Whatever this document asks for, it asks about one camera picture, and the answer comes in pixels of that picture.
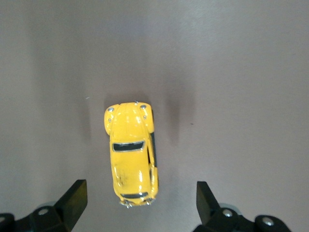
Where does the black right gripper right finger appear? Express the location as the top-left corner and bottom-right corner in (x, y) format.
(193, 180), (291, 232)

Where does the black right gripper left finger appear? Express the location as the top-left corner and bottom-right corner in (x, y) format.
(0, 179), (88, 232)

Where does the yellow beetle toy car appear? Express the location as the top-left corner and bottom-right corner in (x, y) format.
(104, 100), (160, 208)

